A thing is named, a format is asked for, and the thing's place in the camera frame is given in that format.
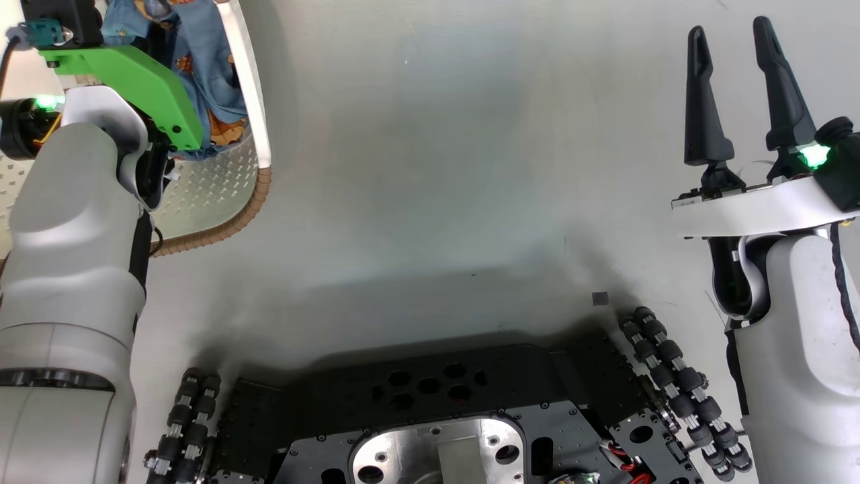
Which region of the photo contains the right black cable teal connector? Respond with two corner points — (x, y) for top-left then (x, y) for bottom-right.
(830, 220), (860, 354)

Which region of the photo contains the left black omni wheel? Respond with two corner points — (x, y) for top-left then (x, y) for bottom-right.
(143, 366), (222, 484)

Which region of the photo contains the black cable teal connector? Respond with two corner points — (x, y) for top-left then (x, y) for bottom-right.
(830, 220), (860, 354)
(0, 20), (72, 102)

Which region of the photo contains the blue bear print garment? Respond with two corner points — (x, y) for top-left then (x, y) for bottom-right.
(101, 0), (248, 162)

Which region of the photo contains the right black omni wheel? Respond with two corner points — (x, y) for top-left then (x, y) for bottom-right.
(618, 306), (753, 482)

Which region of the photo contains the black omni wheel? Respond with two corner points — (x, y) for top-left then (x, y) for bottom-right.
(143, 366), (222, 484)
(618, 306), (753, 482)

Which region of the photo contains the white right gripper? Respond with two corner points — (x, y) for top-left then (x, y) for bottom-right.
(672, 16), (860, 237)

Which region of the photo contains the cream laundry basket brown rim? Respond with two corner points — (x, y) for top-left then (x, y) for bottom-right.
(0, 0), (273, 259)

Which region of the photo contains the left black cable teal connector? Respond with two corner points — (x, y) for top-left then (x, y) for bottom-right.
(0, 20), (72, 102)

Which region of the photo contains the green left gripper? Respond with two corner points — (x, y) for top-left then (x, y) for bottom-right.
(0, 44), (204, 161)

